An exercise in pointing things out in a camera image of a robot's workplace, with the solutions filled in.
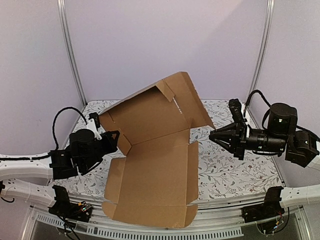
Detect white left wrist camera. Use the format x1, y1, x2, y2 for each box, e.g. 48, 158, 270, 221
86, 112, 102, 140

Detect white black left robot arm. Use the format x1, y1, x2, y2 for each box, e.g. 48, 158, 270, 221
0, 129, 120, 217

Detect brown cardboard box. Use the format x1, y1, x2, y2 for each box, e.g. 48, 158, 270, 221
98, 71, 216, 229

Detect aluminium front rail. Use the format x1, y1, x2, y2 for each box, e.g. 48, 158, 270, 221
21, 194, 316, 240

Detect aluminium frame post left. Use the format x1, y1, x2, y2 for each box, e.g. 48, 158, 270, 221
57, 0, 88, 107

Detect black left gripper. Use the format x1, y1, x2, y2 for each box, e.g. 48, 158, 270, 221
81, 130, 119, 172

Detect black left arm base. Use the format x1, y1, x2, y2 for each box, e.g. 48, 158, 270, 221
48, 200, 93, 223

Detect aluminium frame post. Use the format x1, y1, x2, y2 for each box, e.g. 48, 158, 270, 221
57, 0, 88, 107
247, 0, 275, 98

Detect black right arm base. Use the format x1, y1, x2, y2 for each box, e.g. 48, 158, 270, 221
241, 197, 285, 223

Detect aluminium frame post right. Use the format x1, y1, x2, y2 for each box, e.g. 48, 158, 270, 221
247, 0, 275, 98

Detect floral patterned table mat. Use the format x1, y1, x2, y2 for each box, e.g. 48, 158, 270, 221
48, 99, 283, 201

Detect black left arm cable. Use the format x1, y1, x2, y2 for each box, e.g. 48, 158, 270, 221
51, 107, 88, 151

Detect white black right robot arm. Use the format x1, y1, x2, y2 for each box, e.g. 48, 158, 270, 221
209, 99, 320, 168

